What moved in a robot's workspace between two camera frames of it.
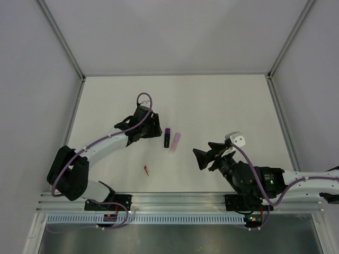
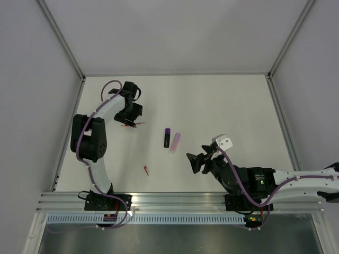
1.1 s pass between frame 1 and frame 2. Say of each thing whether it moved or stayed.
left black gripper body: moved
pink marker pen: stayed
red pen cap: stayed
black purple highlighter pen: stayed
